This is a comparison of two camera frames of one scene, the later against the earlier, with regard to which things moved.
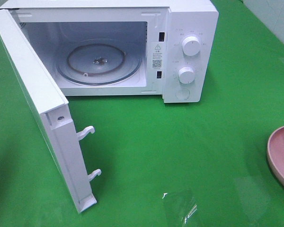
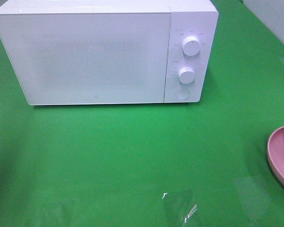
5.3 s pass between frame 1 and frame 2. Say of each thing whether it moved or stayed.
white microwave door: moved
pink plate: stayed
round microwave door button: stayed
